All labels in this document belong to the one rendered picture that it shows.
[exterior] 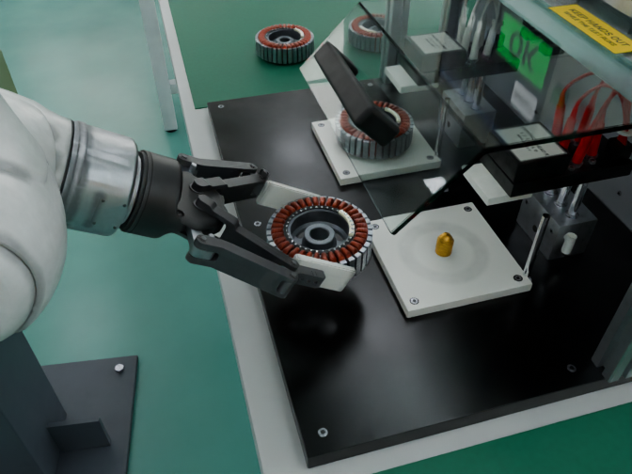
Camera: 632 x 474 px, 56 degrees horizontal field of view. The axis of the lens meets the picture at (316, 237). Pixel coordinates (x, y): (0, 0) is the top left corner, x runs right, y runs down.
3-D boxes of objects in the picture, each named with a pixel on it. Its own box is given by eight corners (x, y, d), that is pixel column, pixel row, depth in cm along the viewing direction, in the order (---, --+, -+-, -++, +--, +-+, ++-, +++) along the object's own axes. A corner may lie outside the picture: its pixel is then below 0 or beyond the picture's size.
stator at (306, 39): (267, 70, 110) (265, 51, 108) (248, 45, 118) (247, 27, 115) (323, 59, 113) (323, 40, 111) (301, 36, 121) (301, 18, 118)
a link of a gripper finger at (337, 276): (295, 252, 56) (297, 258, 55) (355, 266, 59) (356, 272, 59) (280, 274, 57) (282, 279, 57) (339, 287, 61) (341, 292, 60)
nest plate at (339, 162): (339, 185, 81) (340, 179, 81) (311, 128, 92) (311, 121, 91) (441, 168, 84) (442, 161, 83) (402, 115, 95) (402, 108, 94)
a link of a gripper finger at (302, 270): (278, 259, 55) (286, 282, 53) (323, 270, 57) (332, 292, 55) (271, 270, 56) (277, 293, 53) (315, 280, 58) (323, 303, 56)
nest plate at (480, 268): (406, 318, 64) (408, 310, 63) (362, 229, 75) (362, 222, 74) (530, 291, 67) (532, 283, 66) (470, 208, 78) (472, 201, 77)
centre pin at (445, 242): (438, 258, 69) (442, 241, 68) (432, 247, 71) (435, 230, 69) (454, 255, 70) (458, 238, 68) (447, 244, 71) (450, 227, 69)
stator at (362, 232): (280, 299, 60) (279, 273, 57) (258, 227, 67) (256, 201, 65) (385, 277, 62) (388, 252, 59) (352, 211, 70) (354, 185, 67)
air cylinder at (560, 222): (546, 260, 71) (560, 226, 67) (514, 220, 76) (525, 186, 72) (584, 252, 72) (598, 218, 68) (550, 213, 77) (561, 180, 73)
